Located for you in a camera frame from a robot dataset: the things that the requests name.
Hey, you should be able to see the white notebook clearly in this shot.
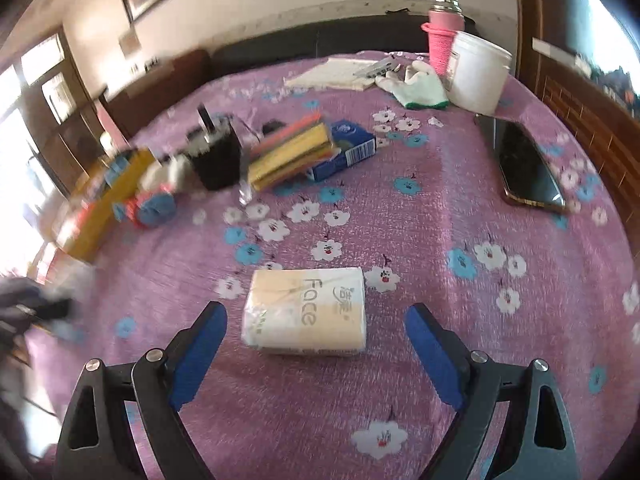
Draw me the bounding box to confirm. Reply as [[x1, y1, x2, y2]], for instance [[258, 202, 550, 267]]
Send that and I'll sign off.
[[284, 58, 381, 91]]

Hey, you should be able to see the pink thermos bottle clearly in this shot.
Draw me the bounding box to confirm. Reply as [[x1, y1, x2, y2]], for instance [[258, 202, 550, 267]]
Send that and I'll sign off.
[[421, 0, 464, 76]]

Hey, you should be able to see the black sofa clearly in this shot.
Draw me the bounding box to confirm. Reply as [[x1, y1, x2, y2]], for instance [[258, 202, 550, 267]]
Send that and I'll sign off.
[[209, 14, 436, 79]]

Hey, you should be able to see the blue red cloth bundle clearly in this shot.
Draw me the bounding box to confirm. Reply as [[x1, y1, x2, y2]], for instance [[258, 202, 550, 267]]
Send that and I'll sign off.
[[112, 188, 177, 229]]

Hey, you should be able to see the purple floral tablecloth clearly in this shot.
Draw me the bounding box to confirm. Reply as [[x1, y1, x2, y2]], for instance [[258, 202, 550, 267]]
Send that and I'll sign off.
[[28, 61, 639, 479]]

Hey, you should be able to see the brown armchair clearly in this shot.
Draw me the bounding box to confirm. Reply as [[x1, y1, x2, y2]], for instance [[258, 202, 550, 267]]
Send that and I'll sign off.
[[98, 49, 213, 140]]

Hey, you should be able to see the black smartphone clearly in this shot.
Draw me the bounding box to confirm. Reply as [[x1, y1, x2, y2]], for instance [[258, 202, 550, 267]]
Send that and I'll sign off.
[[474, 114, 567, 214]]

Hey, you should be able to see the black electric motor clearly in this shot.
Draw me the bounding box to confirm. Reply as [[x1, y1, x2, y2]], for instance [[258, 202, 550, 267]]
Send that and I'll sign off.
[[183, 104, 242, 191]]

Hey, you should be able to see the beige Face tissue pack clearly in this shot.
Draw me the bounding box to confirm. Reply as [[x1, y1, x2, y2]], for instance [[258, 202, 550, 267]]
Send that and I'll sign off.
[[241, 268, 367, 356]]

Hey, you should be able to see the white work glove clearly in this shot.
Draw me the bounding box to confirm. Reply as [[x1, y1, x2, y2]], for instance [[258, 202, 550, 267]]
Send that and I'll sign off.
[[375, 60, 449, 110]]

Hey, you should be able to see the white plastic bucket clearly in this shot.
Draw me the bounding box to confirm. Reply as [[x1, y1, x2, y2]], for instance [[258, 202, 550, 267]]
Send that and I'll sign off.
[[444, 32, 512, 116]]

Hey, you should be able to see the blue tissue box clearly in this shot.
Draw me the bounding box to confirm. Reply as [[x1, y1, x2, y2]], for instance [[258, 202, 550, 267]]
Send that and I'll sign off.
[[306, 119, 376, 182]]

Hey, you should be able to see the wooden glass door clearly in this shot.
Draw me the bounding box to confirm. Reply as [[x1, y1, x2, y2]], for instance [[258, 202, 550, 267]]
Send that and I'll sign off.
[[1, 25, 104, 197]]

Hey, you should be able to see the yellow cardboard box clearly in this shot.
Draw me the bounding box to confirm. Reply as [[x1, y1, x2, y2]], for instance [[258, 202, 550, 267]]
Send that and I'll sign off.
[[52, 148, 155, 262]]

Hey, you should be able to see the stack of coloured sponges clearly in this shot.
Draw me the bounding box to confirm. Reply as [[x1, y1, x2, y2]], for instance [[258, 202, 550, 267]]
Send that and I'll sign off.
[[243, 113, 338, 192]]

